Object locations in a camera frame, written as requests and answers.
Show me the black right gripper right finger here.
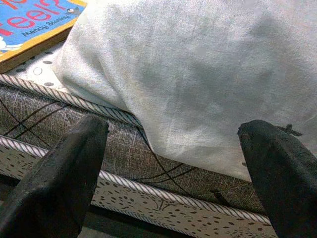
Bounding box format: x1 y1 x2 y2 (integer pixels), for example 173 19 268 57
237 119 317 238

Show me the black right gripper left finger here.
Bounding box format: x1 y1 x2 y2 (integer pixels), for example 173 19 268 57
0 114 109 238

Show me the white pillow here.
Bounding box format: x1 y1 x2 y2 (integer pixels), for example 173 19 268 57
60 0 317 183

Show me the blue yellow children's book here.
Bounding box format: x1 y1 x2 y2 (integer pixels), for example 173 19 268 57
0 0 89 74

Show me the grey quilted mattress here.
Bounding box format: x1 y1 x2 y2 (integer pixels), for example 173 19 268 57
0 41 280 238

